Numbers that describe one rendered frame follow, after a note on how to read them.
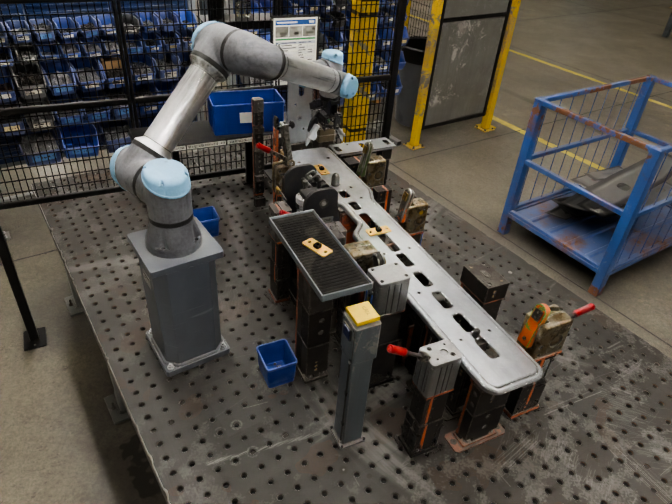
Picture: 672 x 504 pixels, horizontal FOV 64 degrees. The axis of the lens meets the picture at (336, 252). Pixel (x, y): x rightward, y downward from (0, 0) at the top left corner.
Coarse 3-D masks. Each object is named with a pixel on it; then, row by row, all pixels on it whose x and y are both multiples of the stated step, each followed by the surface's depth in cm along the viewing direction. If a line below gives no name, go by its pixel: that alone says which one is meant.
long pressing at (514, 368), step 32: (320, 160) 222; (352, 192) 202; (384, 224) 186; (384, 256) 170; (416, 256) 171; (416, 288) 158; (448, 288) 159; (448, 320) 148; (480, 320) 149; (480, 352) 139; (512, 352) 140; (480, 384) 130; (512, 384) 131
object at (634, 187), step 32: (544, 96) 323; (640, 96) 381; (608, 128) 288; (512, 192) 354; (576, 192) 395; (608, 192) 325; (640, 192) 282; (544, 224) 355; (576, 224) 358; (608, 224) 361; (640, 224) 364; (576, 256) 326; (608, 256) 308; (640, 256) 328
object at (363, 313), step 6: (348, 306) 126; (354, 306) 126; (360, 306) 126; (366, 306) 126; (348, 312) 125; (354, 312) 124; (360, 312) 124; (366, 312) 125; (372, 312) 125; (354, 318) 123; (360, 318) 123; (366, 318) 123; (372, 318) 123; (378, 318) 124; (360, 324) 122
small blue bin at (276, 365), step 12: (264, 348) 166; (276, 348) 168; (288, 348) 165; (264, 360) 168; (276, 360) 171; (288, 360) 167; (264, 372) 162; (276, 372) 159; (288, 372) 162; (276, 384) 163
